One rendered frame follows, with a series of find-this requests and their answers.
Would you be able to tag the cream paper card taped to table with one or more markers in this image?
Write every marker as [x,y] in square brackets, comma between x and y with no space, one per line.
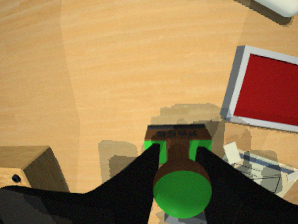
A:
[271,175]

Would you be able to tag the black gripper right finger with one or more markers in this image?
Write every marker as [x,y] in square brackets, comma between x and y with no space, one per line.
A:
[238,200]

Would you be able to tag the green-handled rubber stamp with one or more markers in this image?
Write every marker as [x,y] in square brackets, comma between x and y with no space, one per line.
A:
[181,186]

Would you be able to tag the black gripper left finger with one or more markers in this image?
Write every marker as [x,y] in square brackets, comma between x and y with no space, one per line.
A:
[125,199]

